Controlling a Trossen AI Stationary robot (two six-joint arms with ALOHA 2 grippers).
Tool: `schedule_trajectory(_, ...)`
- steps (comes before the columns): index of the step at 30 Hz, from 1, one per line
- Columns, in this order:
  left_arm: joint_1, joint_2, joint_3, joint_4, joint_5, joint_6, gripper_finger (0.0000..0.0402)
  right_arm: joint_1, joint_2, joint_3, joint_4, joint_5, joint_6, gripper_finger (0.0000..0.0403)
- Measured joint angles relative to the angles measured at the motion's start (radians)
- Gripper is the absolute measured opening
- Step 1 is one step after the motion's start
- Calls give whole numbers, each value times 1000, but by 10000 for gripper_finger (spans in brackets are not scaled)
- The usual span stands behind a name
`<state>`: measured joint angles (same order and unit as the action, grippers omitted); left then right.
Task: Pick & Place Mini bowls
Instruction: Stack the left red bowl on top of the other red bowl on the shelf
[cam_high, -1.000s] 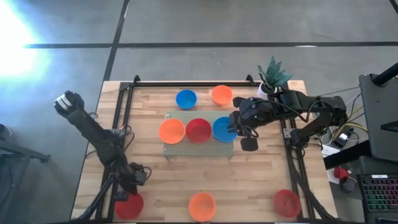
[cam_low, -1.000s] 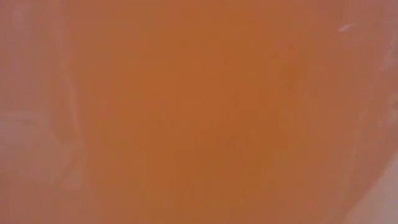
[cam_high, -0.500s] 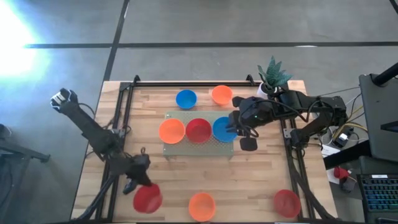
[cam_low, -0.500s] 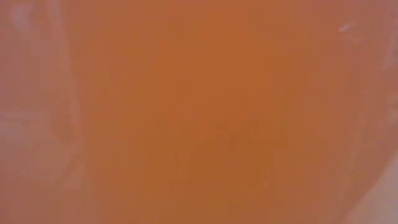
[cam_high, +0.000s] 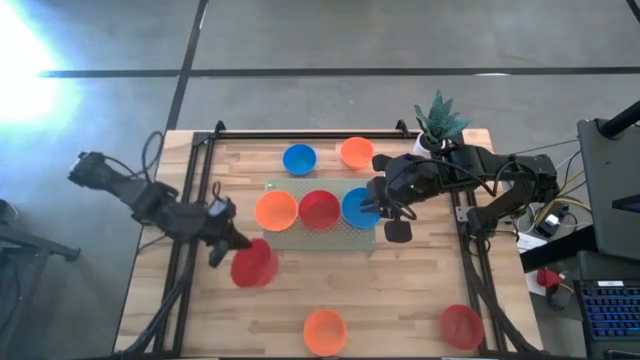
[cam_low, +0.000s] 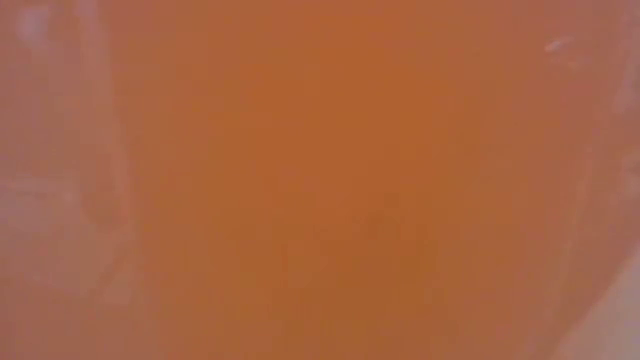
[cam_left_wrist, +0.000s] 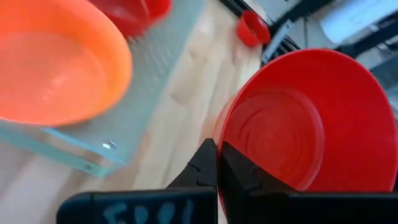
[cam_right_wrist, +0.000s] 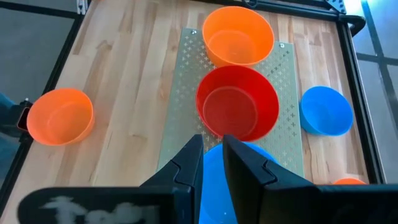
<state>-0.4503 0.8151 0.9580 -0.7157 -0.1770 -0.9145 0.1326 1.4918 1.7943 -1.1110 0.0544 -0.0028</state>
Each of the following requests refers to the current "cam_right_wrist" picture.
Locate green perforated metal shelf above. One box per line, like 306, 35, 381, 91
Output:
157, 27, 306, 179

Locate blue plastic mini bowl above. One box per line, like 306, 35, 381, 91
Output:
198, 141, 279, 224
299, 85, 354, 137

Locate orange plastic mini bowl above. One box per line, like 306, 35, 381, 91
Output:
26, 88, 95, 147
201, 6, 275, 68
332, 177, 368, 185

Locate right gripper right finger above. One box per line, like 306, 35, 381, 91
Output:
223, 134, 315, 224

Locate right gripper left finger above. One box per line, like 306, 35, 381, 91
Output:
141, 134, 205, 224

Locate red plastic mini bowl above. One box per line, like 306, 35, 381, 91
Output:
195, 65, 280, 142

